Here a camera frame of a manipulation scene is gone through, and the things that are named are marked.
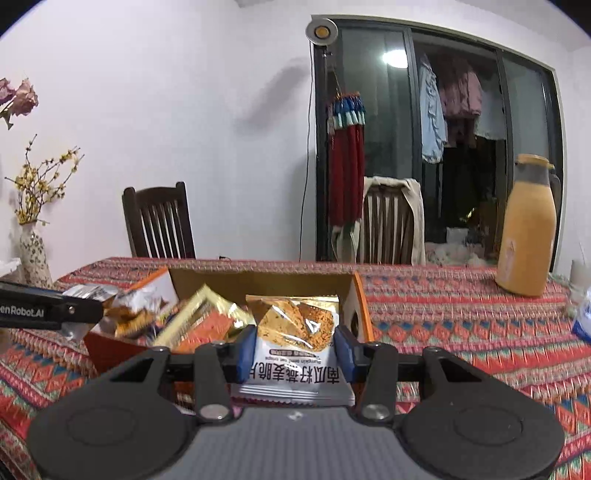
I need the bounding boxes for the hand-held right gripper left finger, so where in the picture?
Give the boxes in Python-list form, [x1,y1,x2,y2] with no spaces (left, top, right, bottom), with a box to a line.
[99,325,257,424]

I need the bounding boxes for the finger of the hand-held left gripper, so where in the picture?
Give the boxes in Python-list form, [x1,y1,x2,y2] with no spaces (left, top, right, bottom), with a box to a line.
[60,295,106,328]

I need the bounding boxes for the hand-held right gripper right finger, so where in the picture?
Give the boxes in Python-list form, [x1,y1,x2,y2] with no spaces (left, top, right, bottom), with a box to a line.
[335,325,497,425]

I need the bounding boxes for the silver cracker snack packet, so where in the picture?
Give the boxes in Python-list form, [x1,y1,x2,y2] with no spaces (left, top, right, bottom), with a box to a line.
[62,282,178,340]

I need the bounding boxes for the white cracker snack packet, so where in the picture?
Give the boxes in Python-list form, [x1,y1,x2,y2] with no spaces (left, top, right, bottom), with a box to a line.
[230,295,357,408]

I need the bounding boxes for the orange cardboard box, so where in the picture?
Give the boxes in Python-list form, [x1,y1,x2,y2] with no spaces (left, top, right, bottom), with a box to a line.
[83,267,376,377]

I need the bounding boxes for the gold snack packet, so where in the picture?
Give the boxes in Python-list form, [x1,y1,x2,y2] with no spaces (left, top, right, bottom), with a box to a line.
[151,284,252,355]

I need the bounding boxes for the yellow flower branches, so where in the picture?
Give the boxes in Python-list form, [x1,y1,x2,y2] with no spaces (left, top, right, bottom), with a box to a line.
[4,134,85,227]

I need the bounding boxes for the dark wooden chair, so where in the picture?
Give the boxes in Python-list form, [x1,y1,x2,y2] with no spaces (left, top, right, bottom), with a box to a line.
[122,181,197,260]

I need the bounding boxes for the white fluffy bundle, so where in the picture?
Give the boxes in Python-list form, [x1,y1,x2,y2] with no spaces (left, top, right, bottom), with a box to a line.
[425,240,497,266]

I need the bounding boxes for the chair with cream towel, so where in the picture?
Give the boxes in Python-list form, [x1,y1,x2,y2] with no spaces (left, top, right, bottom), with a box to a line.
[332,175,426,266]

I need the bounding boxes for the brown slatted wooden chair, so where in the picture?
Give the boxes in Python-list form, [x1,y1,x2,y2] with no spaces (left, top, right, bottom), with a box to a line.
[362,178,416,265]

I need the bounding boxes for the red tassel hanging decoration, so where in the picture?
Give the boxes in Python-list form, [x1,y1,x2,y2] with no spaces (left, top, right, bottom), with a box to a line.
[327,91,367,229]

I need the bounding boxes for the pink artificial flowers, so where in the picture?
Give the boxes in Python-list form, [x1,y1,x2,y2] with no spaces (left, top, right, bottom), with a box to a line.
[0,78,40,131]

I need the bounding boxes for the yellow thermos jug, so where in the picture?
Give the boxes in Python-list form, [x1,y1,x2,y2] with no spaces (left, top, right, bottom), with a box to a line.
[496,154,563,297]

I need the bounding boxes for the blue white tissue pack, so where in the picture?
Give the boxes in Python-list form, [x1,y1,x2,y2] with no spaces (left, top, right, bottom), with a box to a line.
[571,285,591,343]

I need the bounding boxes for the glass sliding door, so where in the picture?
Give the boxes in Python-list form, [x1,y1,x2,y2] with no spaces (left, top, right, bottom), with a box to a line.
[314,18,566,278]

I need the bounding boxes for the light blue hanging garment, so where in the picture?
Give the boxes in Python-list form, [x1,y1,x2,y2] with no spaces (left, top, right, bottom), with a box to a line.
[418,58,448,164]

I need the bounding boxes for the white lace hanging garment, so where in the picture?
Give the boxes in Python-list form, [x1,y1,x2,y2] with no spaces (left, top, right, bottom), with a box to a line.
[473,88,506,140]

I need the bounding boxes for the pink hanging garment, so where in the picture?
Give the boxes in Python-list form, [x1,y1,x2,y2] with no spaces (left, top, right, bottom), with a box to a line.
[438,58,483,118]

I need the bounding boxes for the round lamp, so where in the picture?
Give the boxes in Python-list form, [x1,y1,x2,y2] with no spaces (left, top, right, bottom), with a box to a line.
[306,15,339,45]

